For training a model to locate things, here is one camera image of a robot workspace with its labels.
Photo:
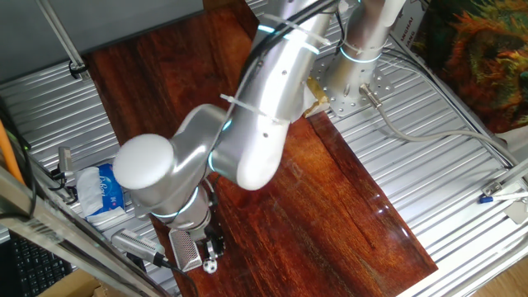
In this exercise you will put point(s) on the orange tube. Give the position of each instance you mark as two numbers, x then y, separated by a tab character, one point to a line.
8	152

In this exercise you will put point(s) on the small black white soccer ball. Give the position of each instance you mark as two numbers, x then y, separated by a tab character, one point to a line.
210	266

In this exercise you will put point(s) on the small metal angle bracket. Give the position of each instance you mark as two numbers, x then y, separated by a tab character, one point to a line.
493	187

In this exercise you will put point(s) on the colourful painted poster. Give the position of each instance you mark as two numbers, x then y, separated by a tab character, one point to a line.
474	62

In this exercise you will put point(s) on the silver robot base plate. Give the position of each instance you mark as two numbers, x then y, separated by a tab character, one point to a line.
371	82

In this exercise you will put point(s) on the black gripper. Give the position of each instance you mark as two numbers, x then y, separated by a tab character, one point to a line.
206	236

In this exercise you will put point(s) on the white card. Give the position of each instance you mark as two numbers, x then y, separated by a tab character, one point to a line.
517	212

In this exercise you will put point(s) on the red-brown wooden board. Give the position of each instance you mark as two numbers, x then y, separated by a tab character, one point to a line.
309	206

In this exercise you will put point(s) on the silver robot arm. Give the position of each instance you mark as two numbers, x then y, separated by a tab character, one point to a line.
264	103

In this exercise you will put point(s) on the aluminium frame bar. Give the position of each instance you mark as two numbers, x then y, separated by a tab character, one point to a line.
62	231

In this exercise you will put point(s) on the blue tissue pack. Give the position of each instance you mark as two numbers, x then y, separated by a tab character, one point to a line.
103	194

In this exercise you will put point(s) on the blue tipped white pen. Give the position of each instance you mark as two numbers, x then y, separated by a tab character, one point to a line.
486	199

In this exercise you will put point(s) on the gold tissue pack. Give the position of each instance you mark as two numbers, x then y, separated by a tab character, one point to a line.
317	97

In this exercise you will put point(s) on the white printed sign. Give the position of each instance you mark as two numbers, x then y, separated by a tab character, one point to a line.
406	29

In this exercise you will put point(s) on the thin aluminium rod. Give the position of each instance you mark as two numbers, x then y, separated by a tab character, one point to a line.
62	35

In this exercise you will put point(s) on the white mesh mini goal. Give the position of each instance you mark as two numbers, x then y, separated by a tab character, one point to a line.
185	251

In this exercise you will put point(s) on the black keyboard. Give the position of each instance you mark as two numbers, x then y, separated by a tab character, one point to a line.
37	268

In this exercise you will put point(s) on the brown cardboard box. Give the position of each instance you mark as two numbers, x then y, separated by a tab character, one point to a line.
74	286

